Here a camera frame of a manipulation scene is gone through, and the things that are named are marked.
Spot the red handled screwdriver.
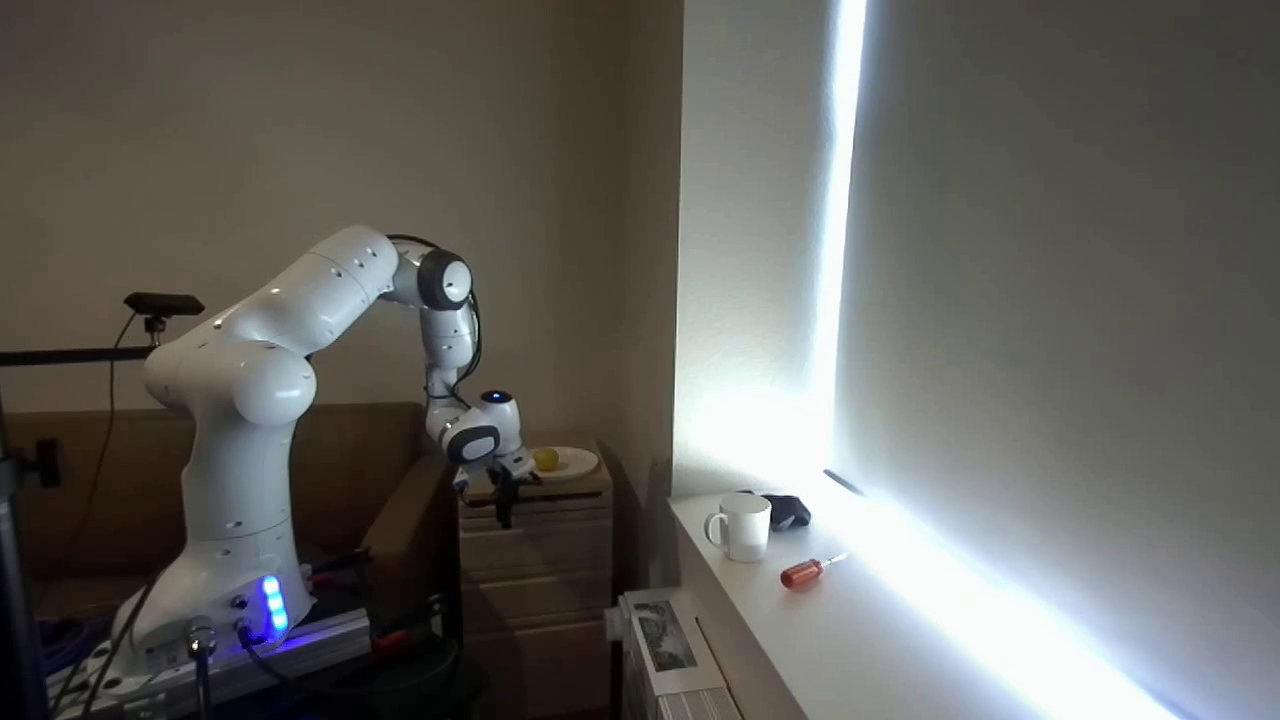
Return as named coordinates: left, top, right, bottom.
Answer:
left=774, top=542, right=851, bottom=596

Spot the wide grey window blind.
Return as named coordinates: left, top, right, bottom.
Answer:
left=837, top=0, right=1280, bottom=720

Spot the thin wooden cabinet drawer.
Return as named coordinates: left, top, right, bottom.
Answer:
left=459, top=490, right=617, bottom=536

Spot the brown cardboard box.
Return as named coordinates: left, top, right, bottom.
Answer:
left=356, top=443, right=462, bottom=611

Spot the white round plate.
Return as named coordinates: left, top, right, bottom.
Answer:
left=519, top=443, right=603, bottom=484

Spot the black horizontal camera pole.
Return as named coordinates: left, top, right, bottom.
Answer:
left=0, top=340, right=160, bottom=373

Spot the narrow white window blind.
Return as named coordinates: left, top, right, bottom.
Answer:
left=675, top=0, right=856, bottom=498

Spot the medium wooden cabinet drawer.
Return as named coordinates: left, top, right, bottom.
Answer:
left=459, top=518, right=617, bottom=589
left=459, top=573, right=617, bottom=633

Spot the light wooden drawer cabinet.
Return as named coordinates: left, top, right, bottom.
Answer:
left=457, top=438, right=620, bottom=720

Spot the dark stand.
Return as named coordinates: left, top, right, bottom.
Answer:
left=0, top=433, right=63, bottom=720

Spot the white ribbed radiator unit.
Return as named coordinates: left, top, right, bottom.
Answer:
left=603, top=584, right=744, bottom=720

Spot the black stereo camera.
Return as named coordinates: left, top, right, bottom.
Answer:
left=120, top=287, right=208, bottom=340

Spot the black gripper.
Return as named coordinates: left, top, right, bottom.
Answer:
left=481, top=457, right=528, bottom=533

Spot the tall wooden cabinet drawer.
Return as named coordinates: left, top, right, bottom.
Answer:
left=462, top=619, right=617, bottom=720

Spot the white window sill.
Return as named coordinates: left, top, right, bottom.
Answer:
left=663, top=478, right=1194, bottom=720

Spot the metal robot base platform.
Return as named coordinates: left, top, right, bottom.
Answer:
left=42, top=596, right=381, bottom=713

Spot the brown wooden back panel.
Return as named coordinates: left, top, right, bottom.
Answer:
left=0, top=401, right=457, bottom=584

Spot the white ceramic mug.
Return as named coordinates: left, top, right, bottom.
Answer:
left=699, top=490, right=774, bottom=562

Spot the thin black hanging cable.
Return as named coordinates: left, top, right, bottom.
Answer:
left=90, top=313, right=153, bottom=552

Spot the small dark object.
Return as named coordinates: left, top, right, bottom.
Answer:
left=760, top=490, right=817, bottom=536

